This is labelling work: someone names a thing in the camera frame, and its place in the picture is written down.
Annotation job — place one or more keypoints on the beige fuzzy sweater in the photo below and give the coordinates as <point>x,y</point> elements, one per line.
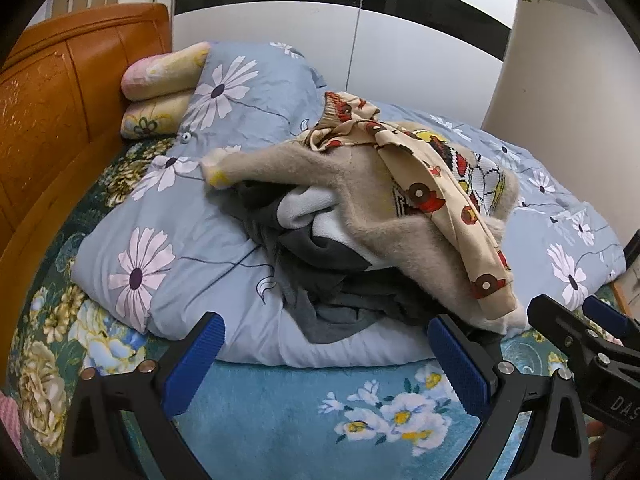
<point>325,165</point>

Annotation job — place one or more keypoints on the dark grey garment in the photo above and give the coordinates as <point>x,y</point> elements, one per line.
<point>325,290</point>

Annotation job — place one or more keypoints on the beige printed pants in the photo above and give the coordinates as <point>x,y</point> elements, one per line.
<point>425,195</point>

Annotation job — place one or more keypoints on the white wardrobe with black stripe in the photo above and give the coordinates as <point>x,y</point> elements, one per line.
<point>350,35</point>

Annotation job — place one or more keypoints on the pink and yellow pillow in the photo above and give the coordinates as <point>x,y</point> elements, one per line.
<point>160,72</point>

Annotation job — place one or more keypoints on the yellow floral pillow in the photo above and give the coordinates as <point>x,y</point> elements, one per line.
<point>155,117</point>

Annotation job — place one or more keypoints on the pink cloth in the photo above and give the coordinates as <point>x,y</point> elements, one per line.
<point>9,420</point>

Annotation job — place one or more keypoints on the blue floral duvet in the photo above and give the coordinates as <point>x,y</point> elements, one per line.
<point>200,200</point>

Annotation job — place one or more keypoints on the white and grey garment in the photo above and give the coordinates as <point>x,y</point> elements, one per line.
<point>305,210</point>

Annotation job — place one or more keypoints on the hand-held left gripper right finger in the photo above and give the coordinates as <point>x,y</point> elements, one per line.
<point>460,365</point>

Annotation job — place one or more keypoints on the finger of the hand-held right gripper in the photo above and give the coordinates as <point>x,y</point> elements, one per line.
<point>555,316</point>
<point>606,316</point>

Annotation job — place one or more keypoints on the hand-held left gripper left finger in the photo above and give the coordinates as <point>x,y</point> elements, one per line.
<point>196,360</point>

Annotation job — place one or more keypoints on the row of wall papers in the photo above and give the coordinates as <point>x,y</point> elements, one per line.
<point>85,0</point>

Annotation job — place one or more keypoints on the orange wooden headboard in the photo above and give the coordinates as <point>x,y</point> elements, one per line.
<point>55,110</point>

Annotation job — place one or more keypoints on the teal floral bedsheet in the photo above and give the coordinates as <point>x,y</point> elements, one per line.
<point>280,415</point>

